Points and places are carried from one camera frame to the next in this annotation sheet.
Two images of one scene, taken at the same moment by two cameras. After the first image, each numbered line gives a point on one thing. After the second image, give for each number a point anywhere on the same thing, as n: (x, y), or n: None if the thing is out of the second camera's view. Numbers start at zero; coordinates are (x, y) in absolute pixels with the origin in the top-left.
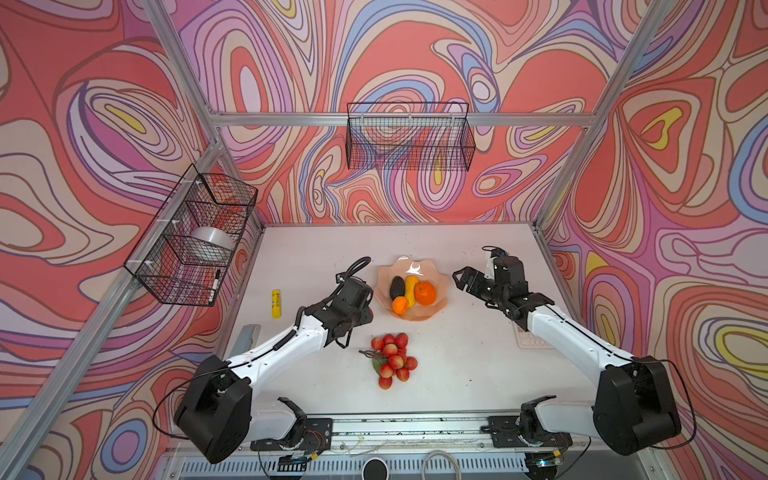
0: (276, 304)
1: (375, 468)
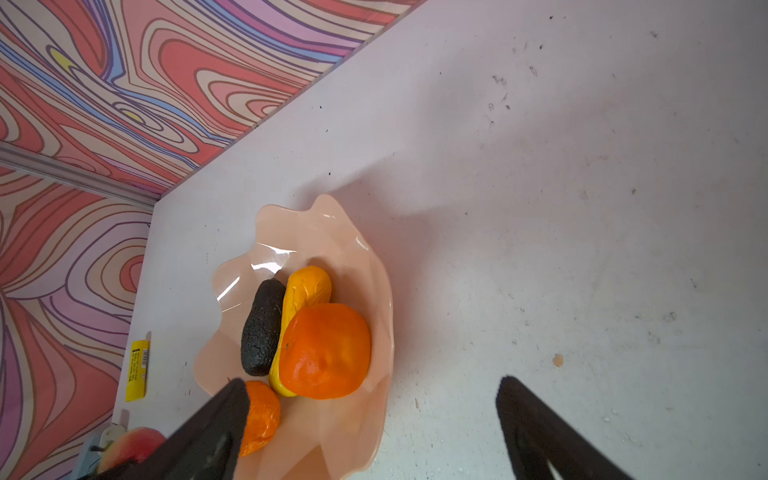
0: (137, 370)
1: None
